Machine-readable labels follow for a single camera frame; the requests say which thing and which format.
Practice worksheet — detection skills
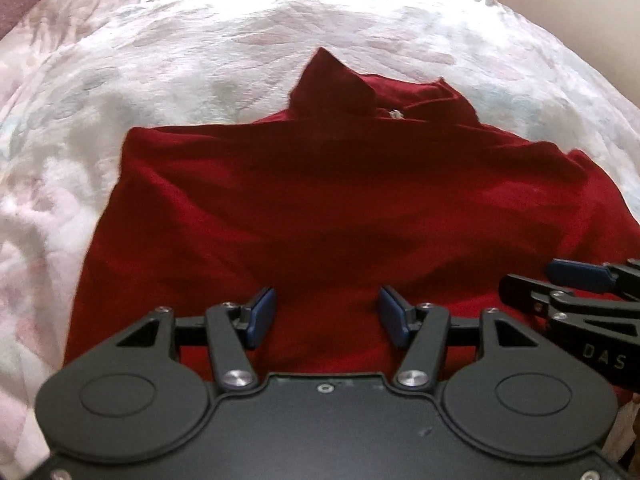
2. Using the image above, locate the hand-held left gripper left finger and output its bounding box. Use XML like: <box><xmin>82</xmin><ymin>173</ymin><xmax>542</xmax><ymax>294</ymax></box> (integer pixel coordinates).
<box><xmin>114</xmin><ymin>286</ymin><xmax>277</xmax><ymax>392</ymax></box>

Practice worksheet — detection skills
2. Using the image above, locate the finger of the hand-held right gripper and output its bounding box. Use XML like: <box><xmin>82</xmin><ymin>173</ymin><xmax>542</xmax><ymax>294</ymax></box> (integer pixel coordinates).
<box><xmin>500</xmin><ymin>274</ymin><xmax>640</xmax><ymax>324</ymax></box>
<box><xmin>545</xmin><ymin>258</ymin><xmax>640</xmax><ymax>302</ymax></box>

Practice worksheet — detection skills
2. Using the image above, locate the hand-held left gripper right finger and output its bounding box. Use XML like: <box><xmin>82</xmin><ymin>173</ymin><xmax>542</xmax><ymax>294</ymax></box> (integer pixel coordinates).
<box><xmin>378</xmin><ymin>286</ymin><xmax>541</xmax><ymax>392</ymax></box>

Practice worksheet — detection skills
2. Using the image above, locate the red zip-neck shirt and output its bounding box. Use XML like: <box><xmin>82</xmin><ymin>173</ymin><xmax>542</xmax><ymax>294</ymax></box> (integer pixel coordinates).
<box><xmin>64</xmin><ymin>47</ymin><xmax>640</xmax><ymax>386</ymax></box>

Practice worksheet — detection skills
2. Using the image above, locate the white floral quilt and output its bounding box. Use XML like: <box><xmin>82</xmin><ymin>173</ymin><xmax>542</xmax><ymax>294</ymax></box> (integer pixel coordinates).
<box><xmin>0</xmin><ymin>0</ymin><xmax>640</xmax><ymax>461</ymax></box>

